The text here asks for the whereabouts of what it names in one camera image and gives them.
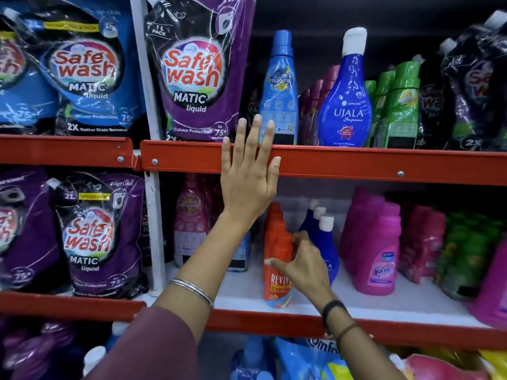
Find person's left hand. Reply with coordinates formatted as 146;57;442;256
220;114;282;224

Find person's right hand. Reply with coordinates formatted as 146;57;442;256
264;231;338;312

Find person's right forearm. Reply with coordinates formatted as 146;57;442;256
317;298;405;380

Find person's left forearm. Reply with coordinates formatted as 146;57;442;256
154;211;260;345

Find bottle with blue label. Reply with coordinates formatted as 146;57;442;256
227;231;251;273

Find blue bottle with white cap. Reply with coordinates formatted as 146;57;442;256
299;199;320;232
314;214;340;286
304;206;327;235

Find light blue softener bottle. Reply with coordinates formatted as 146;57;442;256
258;29;299;146

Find row of maroon bottles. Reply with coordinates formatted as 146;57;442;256
297;65;341;146

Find black wristband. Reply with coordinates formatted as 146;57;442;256
321;299;349;330

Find pink bottle with label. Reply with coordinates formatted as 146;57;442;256
173;173;210;268

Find silver bangle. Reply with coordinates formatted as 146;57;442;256
169;278;215;310

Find pale blue bottle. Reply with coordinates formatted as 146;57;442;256
229;335;276;380

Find tall blue bottle white cap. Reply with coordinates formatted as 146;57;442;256
318;27;373;148

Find blue softener pouch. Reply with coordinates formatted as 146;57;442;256
275;338;354;380

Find green bottle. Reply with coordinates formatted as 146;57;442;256
385;61;421;149
372;70;396;148
364;80;377;115

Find row of pink red bottles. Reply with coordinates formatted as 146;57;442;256
398;203;447;284

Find large purple detergent pouch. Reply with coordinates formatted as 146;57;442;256
0;167;61;292
47;172;150;300

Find blue detergent pouch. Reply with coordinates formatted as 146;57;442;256
22;0;146;137
0;7;61;134

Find black detergent pouch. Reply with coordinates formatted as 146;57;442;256
416;37;456;150

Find cluster of small green bottles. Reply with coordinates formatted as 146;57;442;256
433;211;504;301

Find pink pouch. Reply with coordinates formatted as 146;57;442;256
390;353;491;380

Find white capped bottle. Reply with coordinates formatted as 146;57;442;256
82;346;107;377

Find dark purple detergent pouch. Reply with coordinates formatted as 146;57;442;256
440;23;496;152
480;9;507;152

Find large magenta bottle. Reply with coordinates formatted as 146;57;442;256
469;236;507;331

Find yellow pouch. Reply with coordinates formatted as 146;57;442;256
476;350;507;380

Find pile of purple pouches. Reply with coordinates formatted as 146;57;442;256
0;316;78;380

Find red metal shelf rail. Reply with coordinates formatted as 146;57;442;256
0;134;136;171
205;308;507;351
0;290;148;323
140;140;507;187

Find brown thread bracelet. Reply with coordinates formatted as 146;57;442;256
335;322;360;341

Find white shelf upright post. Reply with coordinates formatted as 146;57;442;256
130;0;167;298

